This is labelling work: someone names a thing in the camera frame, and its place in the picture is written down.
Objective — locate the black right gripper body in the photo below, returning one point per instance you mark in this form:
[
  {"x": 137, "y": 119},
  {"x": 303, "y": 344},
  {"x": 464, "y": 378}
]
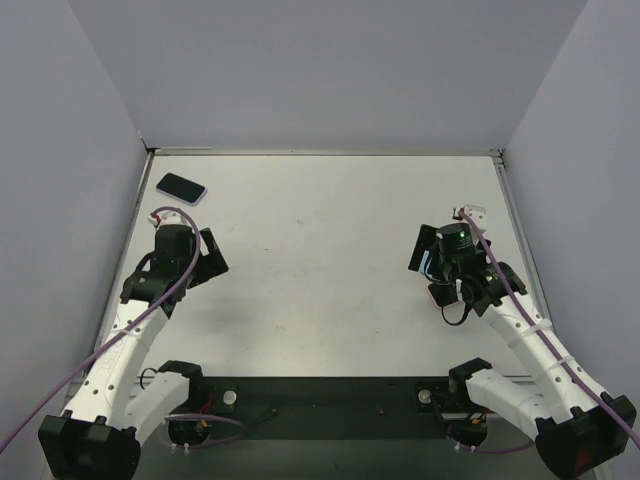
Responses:
[{"x": 423, "y": 248}]

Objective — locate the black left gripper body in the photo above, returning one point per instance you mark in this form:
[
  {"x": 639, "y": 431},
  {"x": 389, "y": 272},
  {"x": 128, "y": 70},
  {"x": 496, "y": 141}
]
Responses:
[{"x": 211, "y": 255}]

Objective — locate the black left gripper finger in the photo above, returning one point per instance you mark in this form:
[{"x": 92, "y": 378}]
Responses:
[
  {"x": 207, "y": 267},
  {"x": 209, "y": 241}
]

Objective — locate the lilac phone case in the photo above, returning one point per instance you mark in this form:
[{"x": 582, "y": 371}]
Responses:
[{"x": 197, "y": 201}]

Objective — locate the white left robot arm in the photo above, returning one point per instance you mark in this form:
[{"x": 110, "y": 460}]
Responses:
[{"x": 102, "y": 429}]

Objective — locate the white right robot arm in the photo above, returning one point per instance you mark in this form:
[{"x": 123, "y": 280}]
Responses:
[{"x": 574, "y": 423}]

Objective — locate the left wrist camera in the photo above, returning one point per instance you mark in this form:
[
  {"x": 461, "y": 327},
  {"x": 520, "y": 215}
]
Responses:
[{"x": 166, "y": 218}]

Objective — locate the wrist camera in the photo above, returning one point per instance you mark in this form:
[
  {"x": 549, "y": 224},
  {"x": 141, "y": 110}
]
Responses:
[
  {"x": 477, "y": 214},
  {"x": 166, "y": 218}
]

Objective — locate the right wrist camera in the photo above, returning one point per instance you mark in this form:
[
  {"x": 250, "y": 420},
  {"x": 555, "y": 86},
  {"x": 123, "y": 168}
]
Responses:
[{"x": 477, "y": 214}]

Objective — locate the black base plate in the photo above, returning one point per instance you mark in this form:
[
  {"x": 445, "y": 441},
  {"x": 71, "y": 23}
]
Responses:
[{"x": 321, "y": 408}]

